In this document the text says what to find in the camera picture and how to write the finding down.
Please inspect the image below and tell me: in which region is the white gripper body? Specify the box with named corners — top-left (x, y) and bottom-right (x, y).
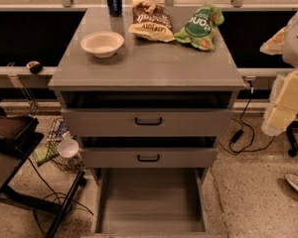
top-left (261, 73), bottom-right (298, 136)

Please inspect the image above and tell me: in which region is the brown chip bag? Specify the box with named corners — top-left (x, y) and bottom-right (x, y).
top-left (128, 0), bottom-right (175, 43)

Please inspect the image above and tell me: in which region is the grey drawer cabinet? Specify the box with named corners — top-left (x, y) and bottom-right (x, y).
top-left (48, 5), bottom-right (246, 238)

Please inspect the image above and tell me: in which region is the blue soda can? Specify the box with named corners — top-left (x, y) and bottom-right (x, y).
top-left (105, 0), bottom-right (123, 18)

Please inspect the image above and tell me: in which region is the white cup in basket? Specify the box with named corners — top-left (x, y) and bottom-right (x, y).
top-left (58, 139), bottom-right (78, 159)

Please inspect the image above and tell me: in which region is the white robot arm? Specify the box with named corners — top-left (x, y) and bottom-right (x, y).
top-left (260, 11), bottom-right (298, 136)

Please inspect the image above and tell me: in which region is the black floor cable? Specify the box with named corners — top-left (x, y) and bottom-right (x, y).
top-left (27, 157), bottom-right (95, 236)

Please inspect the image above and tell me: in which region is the brown box on table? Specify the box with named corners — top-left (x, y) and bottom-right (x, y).
top-left (0, 107), bottom-right (39, 158)

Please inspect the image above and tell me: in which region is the black power adapter cable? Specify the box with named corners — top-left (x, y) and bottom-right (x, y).
top-left (219, 76), bottom-right (276, 156)

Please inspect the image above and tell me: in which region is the black wheeled stand base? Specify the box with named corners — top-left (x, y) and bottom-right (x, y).
top-left (286, 121), bottom-right (298, 157)

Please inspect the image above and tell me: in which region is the black tape measure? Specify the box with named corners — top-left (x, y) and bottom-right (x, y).
top-left (26, 60), bottom-right (43, 74)

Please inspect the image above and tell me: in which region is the grey open bottom drawer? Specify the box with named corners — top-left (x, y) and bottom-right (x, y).
top-left (91, 168), bottom-right (209, 238)

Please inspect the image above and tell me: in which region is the green rice chip bag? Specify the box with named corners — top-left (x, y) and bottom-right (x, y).
top-left (174, 4), bottom-right (224, 52)

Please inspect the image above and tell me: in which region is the wire waste basket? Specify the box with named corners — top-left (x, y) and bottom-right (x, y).
top-left (32, 118), bottom-right (84, 173)

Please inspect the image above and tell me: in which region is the white paper bowl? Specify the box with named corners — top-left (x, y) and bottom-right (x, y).
top-left (80, 31), bottom-right (124, 59)

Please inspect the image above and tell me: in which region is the grey middle drawer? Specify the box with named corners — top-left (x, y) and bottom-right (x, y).
top-left (80, 148), bottom-right (218, 168)

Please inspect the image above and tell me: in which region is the black side table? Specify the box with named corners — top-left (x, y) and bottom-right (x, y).
top-left (0, 132), bottom-right (85, 238)

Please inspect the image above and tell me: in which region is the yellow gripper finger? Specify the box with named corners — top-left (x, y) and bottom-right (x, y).
top-left (259, 28), bottom-right (285, 56)
top-left (266, 69), bottom-right (298, 131)

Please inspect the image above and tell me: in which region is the grey top drawer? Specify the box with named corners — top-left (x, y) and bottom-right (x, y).
top-left (62, 109), bottom-right (232, 137)

